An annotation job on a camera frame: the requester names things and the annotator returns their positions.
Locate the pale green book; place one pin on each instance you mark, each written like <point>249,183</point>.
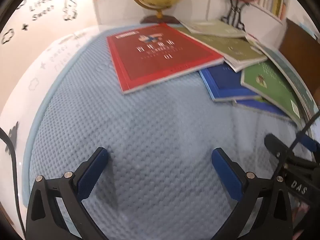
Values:
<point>215,27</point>

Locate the white bookcase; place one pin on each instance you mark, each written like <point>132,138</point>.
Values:
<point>200,2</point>

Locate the person's right hand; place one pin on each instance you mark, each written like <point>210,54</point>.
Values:
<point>303,210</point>

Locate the black wall stickers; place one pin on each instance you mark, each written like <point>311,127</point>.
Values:
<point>42,7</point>

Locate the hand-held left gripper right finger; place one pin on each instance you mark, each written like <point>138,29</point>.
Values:
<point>226,175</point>

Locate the brown wooden cabinet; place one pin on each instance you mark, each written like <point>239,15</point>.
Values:
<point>297,42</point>

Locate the teal green book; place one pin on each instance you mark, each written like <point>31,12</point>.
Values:
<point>292,72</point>

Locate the olive green book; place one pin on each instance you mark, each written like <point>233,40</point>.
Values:
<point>232,47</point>

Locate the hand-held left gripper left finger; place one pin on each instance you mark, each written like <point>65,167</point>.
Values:
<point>93,172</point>

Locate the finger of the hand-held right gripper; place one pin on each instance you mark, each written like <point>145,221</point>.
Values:
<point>275,145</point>
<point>308,143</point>

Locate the red book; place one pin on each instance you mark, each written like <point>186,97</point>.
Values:
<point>162,55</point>

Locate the light blue quilted mat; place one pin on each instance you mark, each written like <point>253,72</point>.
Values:
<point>150,142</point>

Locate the blue book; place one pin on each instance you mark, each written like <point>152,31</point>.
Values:
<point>225,85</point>
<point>262,108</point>

